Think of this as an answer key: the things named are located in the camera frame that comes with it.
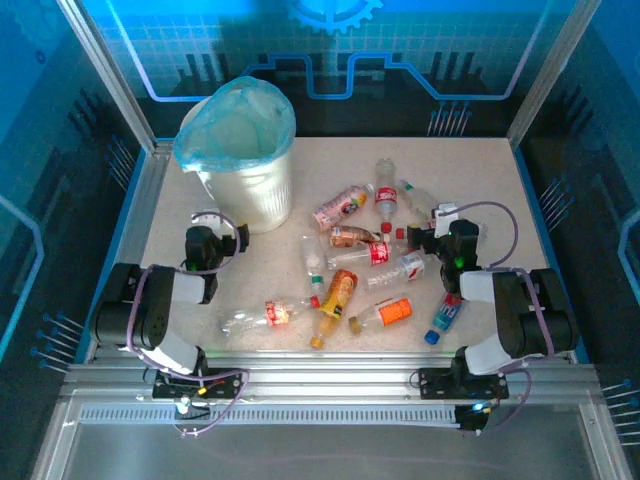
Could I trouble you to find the clear bottle white red label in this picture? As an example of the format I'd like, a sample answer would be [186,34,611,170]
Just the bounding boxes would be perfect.
[365,251,428,295]

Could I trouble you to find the clear bottle green cap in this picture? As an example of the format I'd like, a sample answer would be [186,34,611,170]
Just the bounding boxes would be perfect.
[398,178,441,221]

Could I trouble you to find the clear bottle red cola label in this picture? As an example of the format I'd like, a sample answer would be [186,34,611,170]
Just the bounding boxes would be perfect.
[373,157,400,235]
[325,241,409,270]

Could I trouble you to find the brown tea plastic bottle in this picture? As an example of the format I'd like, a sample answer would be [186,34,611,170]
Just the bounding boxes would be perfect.
[328,224,392,250]

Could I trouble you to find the clear bottle orange label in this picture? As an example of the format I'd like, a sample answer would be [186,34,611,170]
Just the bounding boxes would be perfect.
[348,297,415,335]

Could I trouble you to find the blue label blue cap bottle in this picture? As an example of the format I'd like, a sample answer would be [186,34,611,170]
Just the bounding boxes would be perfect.
[423,293,465,347]

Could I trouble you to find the clear bottle green white label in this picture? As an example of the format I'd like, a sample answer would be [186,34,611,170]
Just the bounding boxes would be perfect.
[298,234,327,295]

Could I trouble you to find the crushed clear bottle red label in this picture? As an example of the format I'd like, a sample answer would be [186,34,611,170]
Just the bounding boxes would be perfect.
[218,294,322,339]

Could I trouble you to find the pink label plastic bottle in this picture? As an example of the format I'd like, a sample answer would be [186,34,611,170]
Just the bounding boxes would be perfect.
[312,183,375,232]

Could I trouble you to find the orange juice bottle yellow label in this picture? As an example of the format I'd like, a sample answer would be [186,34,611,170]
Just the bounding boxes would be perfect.
[308,268,360,350]

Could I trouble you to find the blue plastic bin liner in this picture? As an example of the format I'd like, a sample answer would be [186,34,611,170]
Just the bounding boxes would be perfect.
[172,75,297,174]

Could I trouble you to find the white connector plug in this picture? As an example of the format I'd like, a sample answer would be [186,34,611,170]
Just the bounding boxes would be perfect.
[172,389,212,422]

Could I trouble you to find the black connector box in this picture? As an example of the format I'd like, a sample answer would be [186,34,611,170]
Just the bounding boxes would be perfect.
[453,399,490,435]

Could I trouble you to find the grey metal panel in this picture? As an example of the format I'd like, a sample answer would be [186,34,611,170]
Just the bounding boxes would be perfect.
[29,399,634,480]

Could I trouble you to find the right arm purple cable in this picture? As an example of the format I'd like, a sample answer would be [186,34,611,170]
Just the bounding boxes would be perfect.
[459,200,557,436]

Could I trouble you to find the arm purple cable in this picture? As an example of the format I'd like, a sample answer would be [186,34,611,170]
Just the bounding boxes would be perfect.
[127,210,251,439]
[459,200,557,436]

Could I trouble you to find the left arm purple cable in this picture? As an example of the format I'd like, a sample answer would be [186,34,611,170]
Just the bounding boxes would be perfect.
[127,210,251,439]

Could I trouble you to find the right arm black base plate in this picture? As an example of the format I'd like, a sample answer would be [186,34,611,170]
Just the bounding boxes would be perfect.
[416,367,510,401]

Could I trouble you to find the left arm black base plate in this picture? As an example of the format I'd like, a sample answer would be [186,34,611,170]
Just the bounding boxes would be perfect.
[151,367,247,401]

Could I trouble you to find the aluminium mounting rail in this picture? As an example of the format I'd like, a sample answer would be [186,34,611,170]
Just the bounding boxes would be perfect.
[62,349,599,402]

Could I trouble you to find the grey slotted cable duct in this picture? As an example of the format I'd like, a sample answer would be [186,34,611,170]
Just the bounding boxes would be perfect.
[78,405,461,427]

